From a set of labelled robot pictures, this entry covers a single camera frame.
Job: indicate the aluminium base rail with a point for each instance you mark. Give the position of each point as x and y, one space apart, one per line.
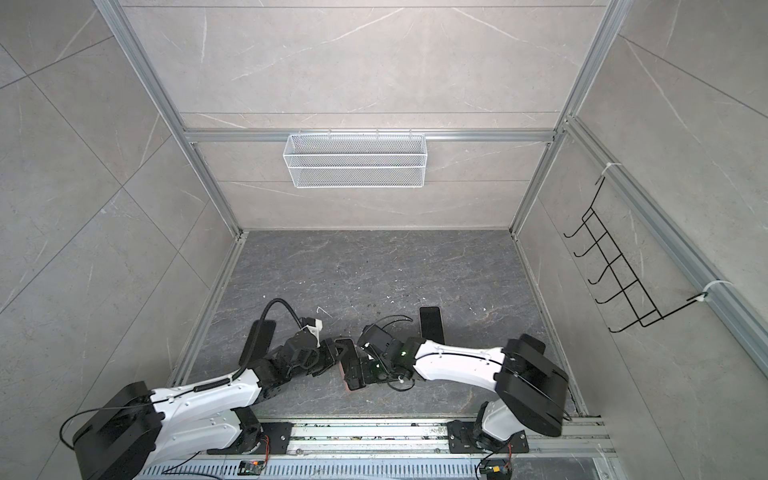
404 449

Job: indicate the black pad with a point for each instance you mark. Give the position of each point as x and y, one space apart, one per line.
258 342
534 343

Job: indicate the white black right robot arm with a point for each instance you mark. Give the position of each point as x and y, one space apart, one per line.
531 390

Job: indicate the black phone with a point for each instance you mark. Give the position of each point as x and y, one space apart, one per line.
431 326
350 363

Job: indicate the black pad left side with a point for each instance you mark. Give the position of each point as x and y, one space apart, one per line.
258 342

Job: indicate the small circuit board right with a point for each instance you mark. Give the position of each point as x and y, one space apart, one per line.
494 470

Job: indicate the small circuit board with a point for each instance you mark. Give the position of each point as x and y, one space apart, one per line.
251 467
494 470

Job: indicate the small circuit board left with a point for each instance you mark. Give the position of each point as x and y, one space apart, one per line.
251 467

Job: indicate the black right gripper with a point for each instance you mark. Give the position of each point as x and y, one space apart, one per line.
367 375

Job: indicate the black pad right side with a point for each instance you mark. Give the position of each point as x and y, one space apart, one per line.
534 343

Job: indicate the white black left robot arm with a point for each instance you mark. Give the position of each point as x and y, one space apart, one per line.
140 427

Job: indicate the black wire hook rack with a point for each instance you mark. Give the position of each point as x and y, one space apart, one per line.
628 285

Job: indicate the white wire mesh basket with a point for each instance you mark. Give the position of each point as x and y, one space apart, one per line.
356 160

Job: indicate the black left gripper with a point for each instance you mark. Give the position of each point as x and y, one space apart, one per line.
329 347

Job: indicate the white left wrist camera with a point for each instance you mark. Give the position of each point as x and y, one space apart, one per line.
313 326

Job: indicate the black phone on table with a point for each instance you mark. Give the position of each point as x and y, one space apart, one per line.
431 326

